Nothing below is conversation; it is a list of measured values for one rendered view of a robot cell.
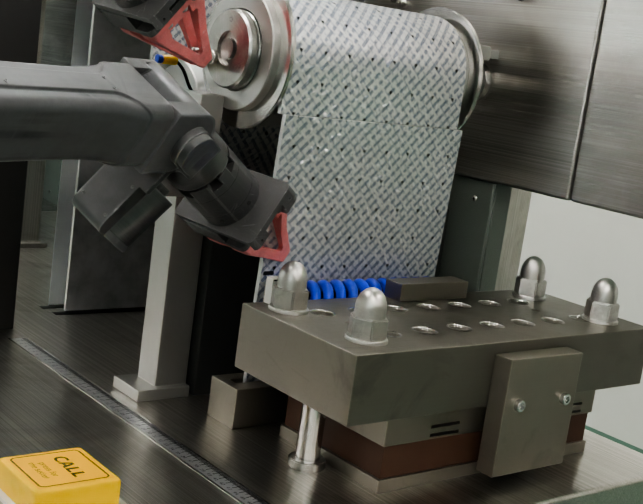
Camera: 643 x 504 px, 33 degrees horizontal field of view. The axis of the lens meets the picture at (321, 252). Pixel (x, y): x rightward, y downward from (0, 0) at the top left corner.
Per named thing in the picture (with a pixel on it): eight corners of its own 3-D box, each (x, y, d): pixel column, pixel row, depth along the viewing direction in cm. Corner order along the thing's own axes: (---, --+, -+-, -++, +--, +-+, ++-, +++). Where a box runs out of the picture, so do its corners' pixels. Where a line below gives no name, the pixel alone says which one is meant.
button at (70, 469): (-6, 486, 84) (-3, 456, 83) (77, 473, 88) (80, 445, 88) (33, 524, 78) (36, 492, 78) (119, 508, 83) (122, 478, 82)
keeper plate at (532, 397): (475, 469, 98) (495, 353, 96) (546, 455, 105) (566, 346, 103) (495, 480, 97) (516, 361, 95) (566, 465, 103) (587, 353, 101)
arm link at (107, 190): (210, 132, 81) (135, 58, 83) (97, 239, 80) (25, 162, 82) (243, 179, 92) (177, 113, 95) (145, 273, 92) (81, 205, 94)
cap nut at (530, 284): (504, 293, 119) (511, 252, 118) (526, 291, 121) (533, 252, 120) (530, 301, 116) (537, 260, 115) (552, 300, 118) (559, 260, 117)
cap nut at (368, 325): (335, 334, 91) (343, 282, 90) (368, 332, 93) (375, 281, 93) (363, 347, 88) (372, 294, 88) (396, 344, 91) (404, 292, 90)
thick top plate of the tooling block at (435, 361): (233, 366, 99) (242, 301, 98) (522, 339, 124) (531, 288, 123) (346, 427, 87) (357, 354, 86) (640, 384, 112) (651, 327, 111)
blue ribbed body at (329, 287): (263, 312, 104) (268, 277, 103) (423, 303, 118) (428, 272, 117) (285, 322, 101) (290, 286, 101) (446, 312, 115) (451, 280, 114)
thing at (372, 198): (252, 306, 104) (282, 114, 100) (426, 297, 119) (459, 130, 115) (255, 307, 104) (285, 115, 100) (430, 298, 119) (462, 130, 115)
